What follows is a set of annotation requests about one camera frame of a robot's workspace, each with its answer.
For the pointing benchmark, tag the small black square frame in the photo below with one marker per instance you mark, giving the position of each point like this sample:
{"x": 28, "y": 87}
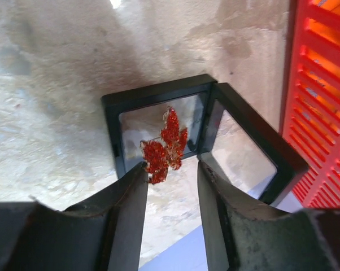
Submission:
{"x": 213, "y": 99}

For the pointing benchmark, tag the red plastic shopping basket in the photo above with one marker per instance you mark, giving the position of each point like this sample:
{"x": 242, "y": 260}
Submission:
{"x": 312, "y": 109}

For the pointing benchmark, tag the gold leaf brooch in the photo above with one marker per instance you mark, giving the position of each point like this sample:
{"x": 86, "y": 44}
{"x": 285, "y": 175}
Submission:
{"x": 168, "y": 151}

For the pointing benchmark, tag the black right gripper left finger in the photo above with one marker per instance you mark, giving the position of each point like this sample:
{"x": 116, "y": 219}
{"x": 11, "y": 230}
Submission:
{"x": 102, "y": 232}

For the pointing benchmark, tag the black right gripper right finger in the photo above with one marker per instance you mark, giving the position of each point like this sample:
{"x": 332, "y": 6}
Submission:
{"x": 243, "y": 233}

